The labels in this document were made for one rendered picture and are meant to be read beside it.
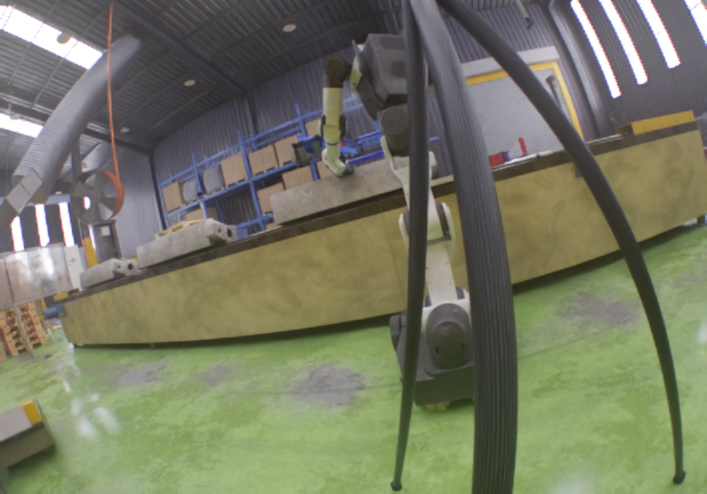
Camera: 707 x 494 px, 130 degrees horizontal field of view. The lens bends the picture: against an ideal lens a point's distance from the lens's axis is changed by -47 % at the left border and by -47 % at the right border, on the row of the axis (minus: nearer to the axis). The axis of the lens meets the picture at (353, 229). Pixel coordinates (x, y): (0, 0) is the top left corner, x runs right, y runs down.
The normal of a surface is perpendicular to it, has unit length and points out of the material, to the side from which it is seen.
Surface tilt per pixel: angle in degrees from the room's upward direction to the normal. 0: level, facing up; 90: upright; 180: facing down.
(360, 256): 90
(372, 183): 80
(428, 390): 90
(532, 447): 0
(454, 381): 90
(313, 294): 90
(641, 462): 0
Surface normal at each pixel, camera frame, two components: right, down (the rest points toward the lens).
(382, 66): 0.27, 0.06
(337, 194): -0.28, -0.06
